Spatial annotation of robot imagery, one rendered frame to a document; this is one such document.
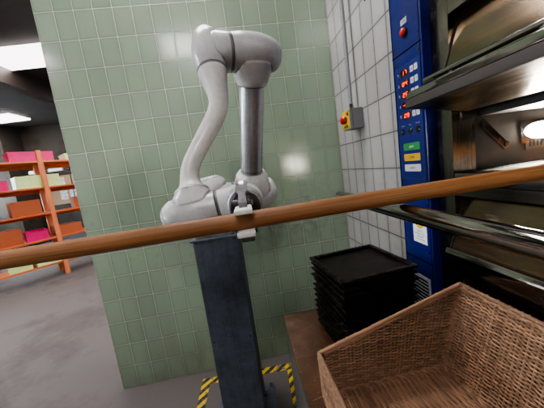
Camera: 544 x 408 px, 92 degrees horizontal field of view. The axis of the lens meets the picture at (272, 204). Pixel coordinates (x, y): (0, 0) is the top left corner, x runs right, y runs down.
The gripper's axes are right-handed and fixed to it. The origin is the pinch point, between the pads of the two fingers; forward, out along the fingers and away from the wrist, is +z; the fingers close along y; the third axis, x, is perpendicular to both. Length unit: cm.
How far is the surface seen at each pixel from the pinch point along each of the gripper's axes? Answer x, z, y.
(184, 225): 10.0, 1.4, -1.0
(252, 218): -1.4, 1.7, -0.3
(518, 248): -27.7, 21.6, 3.3
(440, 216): -28.0, 10.6, 1.9
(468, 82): -50, -8, -20
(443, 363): -53, -24, 59
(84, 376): 133, -137, 119
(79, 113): 86, -117, -53
